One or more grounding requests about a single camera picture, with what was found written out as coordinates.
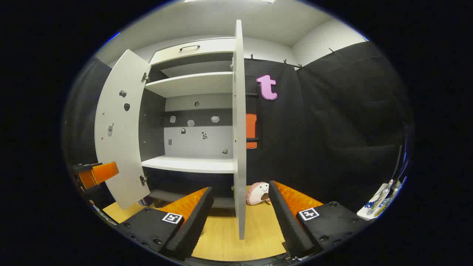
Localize short black door handle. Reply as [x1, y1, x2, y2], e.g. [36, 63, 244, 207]
[245, 79, 260, 146]

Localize pink plush toy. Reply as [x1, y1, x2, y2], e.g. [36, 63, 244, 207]
[246, 182, 271, 206]

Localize white tray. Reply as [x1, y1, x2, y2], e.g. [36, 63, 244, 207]
[357, 177, 407, 221]

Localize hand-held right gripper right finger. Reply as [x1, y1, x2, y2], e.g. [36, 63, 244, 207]
[268, 180, 371, 259]

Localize white squeeze bottle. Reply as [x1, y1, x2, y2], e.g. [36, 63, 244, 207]
[390, 177, 407, 200]
[370, 180, 394, 215]

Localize white cabinet flap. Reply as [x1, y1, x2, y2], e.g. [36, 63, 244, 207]
[150, 37, 236, 66]

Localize white open-front cabinet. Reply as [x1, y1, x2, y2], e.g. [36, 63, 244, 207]
[139, 36, 237, 209]

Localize white cabinet shelf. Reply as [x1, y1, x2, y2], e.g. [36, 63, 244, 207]
[144, 72, 234, 98]
[142, 155, 235, 174]

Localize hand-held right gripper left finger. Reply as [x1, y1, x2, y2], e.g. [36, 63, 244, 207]
[118, 187, 215, 261]

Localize black backdrop cloth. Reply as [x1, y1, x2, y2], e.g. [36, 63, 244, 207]
[244, 41, 412, 214]

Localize white cabinet door round stickers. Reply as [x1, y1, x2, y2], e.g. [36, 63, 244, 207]
[232, 20, 247, 241]

